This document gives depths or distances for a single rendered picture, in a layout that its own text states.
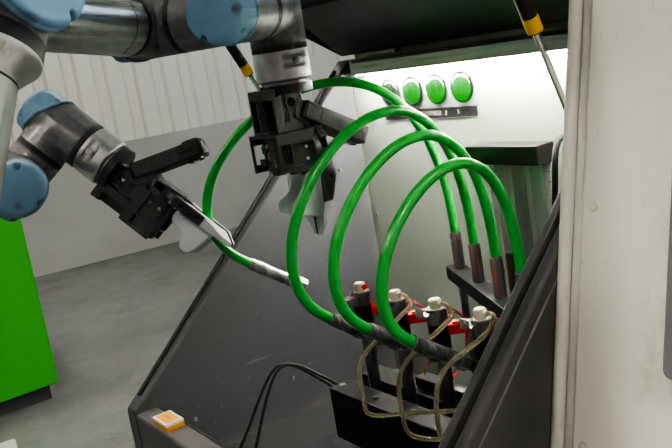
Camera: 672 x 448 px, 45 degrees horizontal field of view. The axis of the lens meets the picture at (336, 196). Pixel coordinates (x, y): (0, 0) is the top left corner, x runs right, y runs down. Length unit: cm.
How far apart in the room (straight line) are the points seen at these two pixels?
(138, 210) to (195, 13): 35
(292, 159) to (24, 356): 339
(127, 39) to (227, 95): 683
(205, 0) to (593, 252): 51
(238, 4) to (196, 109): 680
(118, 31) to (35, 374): 351
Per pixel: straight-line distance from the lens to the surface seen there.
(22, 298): 430
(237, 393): 149
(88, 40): 96
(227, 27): 97
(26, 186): 111
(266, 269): 123
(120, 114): 756
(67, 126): 125
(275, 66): 108
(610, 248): 89
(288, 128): 110
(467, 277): 127
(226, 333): 145
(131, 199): 124
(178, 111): 768
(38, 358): 438
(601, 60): 91
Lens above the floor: 147
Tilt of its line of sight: 10 degrees down
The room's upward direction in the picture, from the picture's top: 9 degrees counter-clockwise
